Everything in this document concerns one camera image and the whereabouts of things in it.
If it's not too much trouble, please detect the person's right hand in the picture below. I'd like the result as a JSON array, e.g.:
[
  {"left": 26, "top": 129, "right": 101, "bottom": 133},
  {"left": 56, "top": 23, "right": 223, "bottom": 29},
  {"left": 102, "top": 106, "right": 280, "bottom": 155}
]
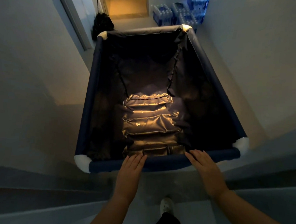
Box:
[{"left": 184, "top": 147, "right": 230, "bottom": 201}]

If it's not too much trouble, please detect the person's left hand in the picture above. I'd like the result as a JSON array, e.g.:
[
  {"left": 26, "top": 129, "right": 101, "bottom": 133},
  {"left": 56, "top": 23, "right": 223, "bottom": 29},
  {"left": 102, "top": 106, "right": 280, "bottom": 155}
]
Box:
[{"left": 111, "top": 153, "right": 151, "bottom": 205}]

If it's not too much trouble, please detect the dark blue fabric laundry cart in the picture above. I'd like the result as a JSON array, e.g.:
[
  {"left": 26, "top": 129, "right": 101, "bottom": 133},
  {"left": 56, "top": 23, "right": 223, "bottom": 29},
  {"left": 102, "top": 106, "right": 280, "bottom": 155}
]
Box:
[{"left": 65, "top": 20, "right": 251, "bottom": 177}]

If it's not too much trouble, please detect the person's left forearm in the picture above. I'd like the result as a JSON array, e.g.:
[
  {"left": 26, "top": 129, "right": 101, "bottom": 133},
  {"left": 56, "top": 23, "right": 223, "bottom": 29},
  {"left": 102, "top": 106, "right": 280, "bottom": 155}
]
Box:
[{"left": 75, "top": 194, "right": 136, "bottom": 224}]

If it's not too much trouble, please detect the person's right forearm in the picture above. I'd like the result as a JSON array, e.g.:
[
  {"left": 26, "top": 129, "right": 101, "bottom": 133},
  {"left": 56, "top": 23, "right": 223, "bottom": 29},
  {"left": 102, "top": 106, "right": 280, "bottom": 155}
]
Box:
[{"left": 215, "top": 185, "right": 283, "bottom": 224}]

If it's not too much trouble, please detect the white shoe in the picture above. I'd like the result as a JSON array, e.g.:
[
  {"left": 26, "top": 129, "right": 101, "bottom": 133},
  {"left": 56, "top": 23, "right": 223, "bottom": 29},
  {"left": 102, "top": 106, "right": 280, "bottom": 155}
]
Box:
[{"left": 159, "top": 196, "right": 176, "bottom": 218}]

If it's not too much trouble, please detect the shrink-wrapped water bottle pack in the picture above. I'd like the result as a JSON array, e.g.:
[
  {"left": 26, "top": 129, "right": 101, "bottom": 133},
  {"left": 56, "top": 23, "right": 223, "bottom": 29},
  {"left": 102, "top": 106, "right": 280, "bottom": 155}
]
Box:
[
  {"left": 152, "top": 3, "right": 175, "bottom": 27},
  {"left": 177, "top": 11, "right": 199, "bottom": 34},
  {"left": 172, "top": 2, "right": 192, "bottom": 16}
]

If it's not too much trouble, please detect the white door frame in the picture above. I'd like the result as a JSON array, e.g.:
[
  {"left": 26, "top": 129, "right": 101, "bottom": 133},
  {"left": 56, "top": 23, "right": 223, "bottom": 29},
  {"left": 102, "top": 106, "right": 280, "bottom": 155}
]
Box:
[{"left": 59, "top": 0, "right": 94, "bottom": 53}]

